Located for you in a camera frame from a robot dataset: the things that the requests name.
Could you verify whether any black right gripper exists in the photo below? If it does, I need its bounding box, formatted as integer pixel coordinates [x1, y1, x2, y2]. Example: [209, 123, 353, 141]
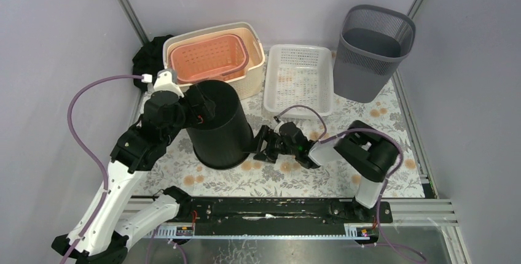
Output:
[242, 125, 297, 163]

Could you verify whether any large black round bin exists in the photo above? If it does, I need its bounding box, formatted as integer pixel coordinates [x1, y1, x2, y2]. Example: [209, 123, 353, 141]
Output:
[186, 80, 253, 170]

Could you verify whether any white perforated plastic basket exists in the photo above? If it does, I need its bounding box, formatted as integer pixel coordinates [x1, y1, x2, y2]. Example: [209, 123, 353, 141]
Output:
[263, 44, 334, 119]

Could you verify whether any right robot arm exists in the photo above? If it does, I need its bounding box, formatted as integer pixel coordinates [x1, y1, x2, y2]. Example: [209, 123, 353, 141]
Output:
[244, 120, 404, 222]

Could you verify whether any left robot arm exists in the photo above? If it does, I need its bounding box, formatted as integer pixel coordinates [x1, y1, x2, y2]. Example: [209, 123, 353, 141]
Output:
[52, 83, 215, 263]

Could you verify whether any pink plastic basket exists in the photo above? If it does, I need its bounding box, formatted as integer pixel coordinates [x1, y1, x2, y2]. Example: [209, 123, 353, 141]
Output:
[170, 34, 249, 83]

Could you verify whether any black cloth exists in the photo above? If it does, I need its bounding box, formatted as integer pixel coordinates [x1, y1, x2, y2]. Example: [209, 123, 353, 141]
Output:
[132, 34, 173, 85]

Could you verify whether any grey mesh waste bin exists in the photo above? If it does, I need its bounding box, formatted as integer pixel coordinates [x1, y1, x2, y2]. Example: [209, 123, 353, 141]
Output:
[333, 4, 416, 103]

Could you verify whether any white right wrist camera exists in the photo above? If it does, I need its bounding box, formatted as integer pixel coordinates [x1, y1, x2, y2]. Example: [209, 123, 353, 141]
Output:
[273, 115, 284, 133]

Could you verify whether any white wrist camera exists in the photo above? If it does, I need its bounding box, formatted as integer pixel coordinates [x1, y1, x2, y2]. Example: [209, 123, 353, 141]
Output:
[273, 115, 284, 133]
[153, 69, 184, 97]

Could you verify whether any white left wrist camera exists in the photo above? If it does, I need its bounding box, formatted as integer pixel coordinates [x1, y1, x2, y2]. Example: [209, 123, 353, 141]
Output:
[153, 69, 184, 97]

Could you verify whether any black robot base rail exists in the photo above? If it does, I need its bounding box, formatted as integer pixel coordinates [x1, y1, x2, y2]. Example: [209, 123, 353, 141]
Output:
[169, 196, 393, 236]

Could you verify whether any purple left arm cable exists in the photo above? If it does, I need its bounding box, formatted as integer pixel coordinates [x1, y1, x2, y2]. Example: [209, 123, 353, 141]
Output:
[58, 73, 154, 264]

